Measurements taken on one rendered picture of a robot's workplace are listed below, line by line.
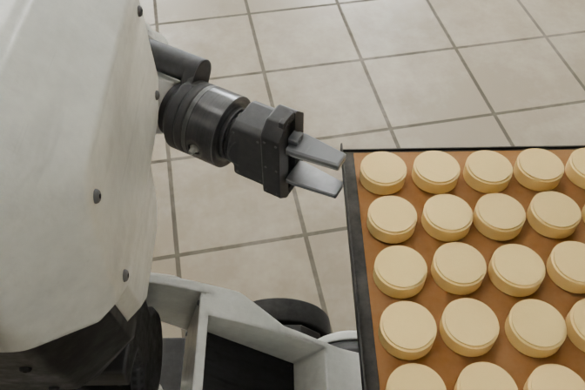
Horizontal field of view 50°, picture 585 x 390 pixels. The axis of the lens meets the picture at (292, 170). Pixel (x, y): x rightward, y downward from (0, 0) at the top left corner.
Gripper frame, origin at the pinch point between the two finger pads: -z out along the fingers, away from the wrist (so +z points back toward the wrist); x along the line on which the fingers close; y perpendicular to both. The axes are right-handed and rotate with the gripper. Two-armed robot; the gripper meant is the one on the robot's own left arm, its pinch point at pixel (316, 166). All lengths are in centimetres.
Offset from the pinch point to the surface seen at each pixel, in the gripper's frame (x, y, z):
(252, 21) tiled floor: -69, 101, 74
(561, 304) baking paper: -0.7, -3.4, -27.9
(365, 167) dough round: 1.1, 1.6, -5.1
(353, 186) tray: -1.0, 0.2, -4.5
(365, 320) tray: -0.9, -13.9, -12.4
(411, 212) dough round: 1.2, -1.8, -11.7
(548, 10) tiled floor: -69, 154, -8
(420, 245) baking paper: -0.8, -3.6, -13.8
